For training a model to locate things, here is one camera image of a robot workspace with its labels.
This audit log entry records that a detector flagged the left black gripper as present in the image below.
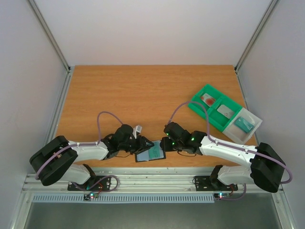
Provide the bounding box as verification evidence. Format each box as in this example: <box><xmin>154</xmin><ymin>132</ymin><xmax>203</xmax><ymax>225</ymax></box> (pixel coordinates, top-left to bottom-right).
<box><xmin>119</xmin><ymin>135</ymin><xmax>154</xmax><ymax>155</ymax></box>

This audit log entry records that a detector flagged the black leather card holder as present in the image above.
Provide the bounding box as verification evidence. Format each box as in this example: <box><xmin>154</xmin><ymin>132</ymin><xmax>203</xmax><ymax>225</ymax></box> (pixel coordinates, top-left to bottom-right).
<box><xmin>135</xmin><ymin>140</ymin><xmax>166</xmax><ymax>163</ymax></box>

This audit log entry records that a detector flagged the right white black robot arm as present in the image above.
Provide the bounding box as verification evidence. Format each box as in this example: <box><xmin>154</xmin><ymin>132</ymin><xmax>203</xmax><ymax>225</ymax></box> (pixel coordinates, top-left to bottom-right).
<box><xmin>161</xmin><ymin>122</ymin><xmax>285</xmax><ymax>193</ymax></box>

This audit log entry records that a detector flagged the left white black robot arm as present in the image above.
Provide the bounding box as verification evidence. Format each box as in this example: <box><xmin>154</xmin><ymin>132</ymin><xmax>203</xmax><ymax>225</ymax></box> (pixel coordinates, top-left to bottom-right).
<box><xmin>29</xmin><ymin>124</ymin><xmax>154</xmax><ymax>190</ymax></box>

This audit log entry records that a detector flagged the red white card in tray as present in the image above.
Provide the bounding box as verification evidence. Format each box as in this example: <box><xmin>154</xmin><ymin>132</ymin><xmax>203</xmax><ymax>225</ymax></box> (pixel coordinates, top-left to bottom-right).
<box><xmin>200</xmin><ymin>93</ymin><xmax>216</xmax><ymax>107</ymax></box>

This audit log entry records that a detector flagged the grey card in tray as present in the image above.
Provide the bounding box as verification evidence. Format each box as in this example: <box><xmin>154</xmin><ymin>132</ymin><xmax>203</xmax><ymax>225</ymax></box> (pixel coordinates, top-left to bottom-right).
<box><xmin>217</xmin><ymin>104</ymin><xmax>235</xmax><ymax>119</ymax></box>

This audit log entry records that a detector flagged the teal card in bin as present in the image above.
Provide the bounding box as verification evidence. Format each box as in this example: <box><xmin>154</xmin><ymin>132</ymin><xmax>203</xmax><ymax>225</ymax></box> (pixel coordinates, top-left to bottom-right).
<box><xmin>234</xmin><ymin>116</ymin><xmax>254</xmax><ymax>133</ymax></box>

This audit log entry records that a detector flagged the green plastic sorting tray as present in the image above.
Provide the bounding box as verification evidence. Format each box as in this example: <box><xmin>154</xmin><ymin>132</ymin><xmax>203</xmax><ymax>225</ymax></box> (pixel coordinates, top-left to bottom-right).
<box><xmin>188</xmin><ymin>84</ymin><xmax>242</xmax><ymax>132</ymax></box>

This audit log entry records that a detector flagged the right controller board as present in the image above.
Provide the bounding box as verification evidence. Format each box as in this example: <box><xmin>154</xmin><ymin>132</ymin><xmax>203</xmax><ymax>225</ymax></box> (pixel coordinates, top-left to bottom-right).
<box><xmin>214</xmin><ymin>192</ymin><xmax>231</xmax><ymax>199</ymax></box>

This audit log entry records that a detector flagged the controller board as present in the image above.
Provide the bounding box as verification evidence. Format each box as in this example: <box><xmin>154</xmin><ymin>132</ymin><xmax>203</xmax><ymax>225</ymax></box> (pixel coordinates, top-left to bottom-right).
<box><xmin>83</xmin><ymin>193</ymin><xmax>99</xmax><ymax>201</ymax></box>
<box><xmin>214</xmin><ymin>192</ymin><xmax>231</xmax><ymax>199</ymax></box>

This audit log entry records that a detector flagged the left controller board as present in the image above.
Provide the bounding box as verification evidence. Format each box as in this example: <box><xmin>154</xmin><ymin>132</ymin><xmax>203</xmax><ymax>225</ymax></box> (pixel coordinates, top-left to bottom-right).
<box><xmin>83</xmin><ymin>193</ymin><xmax>99</xmax><ymax>201</ymax></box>

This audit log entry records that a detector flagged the clear plastic bin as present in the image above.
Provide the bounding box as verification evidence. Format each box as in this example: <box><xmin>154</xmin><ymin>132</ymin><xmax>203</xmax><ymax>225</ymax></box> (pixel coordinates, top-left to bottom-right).
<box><xmin>223</xmin><ymin>108</ymin><xmax>262</xmax><ymax>145</ymax></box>

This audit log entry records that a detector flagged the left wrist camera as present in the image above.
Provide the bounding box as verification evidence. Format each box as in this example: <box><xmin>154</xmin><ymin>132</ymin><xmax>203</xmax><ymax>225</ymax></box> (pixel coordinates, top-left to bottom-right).
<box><xmin>132</xmin><ymin>125</ymin><xmax>142</xmax><ymax>139</ymax></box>

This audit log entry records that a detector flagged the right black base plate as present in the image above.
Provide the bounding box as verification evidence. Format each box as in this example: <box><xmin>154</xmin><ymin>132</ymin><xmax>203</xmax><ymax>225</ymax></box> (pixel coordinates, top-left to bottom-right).
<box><xmin>192</xmin><ymin>176</ymin><xmax>238</xmax><ymax>191</ymax></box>

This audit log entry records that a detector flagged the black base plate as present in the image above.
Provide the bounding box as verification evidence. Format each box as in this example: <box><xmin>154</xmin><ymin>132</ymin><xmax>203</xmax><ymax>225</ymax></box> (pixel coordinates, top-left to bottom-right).
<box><xmin>67</xmin><ymin>176</ymin><xmax>112</xmax><ymax>191</ymax></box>
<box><xmin>192</xmin><ymin>176</ymin><xmax>238</xmax><ymax>191</ymax></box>

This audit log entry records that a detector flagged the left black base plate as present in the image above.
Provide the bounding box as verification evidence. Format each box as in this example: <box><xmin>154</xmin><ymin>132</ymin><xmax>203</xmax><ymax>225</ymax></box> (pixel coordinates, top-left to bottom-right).
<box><xmin>67</xmin><ymin>176</ymin><xmax>112</xmax><ymax>191</ymax></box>

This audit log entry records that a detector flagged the grey slotted cable duct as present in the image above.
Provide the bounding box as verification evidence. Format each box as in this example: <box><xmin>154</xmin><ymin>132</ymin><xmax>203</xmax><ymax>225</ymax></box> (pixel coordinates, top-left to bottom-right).
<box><xmin>32</xmin><ymin>193</ymin><xmax>214</xmax><ymax>204</ymax></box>

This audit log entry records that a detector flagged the left aluminium corner post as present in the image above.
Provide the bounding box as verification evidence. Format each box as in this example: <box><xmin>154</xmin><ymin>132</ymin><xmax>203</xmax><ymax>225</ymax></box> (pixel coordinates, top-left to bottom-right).
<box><xmin>26</xmin><ymin>0</ymin><xmax>71</xmax><ymax>73</ymax></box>

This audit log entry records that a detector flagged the aluminium corner post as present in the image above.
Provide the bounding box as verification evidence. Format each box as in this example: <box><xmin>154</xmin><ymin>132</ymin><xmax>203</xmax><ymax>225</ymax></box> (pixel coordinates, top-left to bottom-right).
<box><xmin>26</xmin><ymin>0</ymin><xmax>71</xmax><ymax>73</ymax></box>
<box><xmin>234</xmin><ymin>0</ymin><xmax>280</xmax><ymax>74</ymax></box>

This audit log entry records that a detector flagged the right aluminium corner post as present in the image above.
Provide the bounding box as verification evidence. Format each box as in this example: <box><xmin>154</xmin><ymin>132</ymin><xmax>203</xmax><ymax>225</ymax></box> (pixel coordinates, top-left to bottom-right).
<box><xmin>234</xmin><ymin>0</ymin><xmax>280</xmax><ymax>74</ymax></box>

